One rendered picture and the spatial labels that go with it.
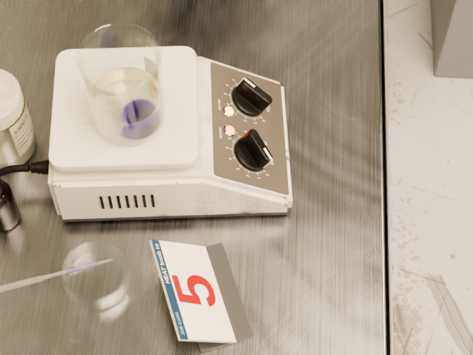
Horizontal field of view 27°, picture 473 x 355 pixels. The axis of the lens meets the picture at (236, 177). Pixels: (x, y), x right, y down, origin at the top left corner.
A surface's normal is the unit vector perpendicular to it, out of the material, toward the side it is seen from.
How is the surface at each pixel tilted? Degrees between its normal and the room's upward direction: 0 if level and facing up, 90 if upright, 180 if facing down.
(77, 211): 90
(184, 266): 40
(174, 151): 0
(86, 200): 90
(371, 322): 0
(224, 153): 30
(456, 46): 90
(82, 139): 0
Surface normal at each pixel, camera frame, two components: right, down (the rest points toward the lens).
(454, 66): -0.06, 0.85
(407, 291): 0.00, -0.52
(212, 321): 0.62, -0.56
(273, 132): 0.50, -0.47
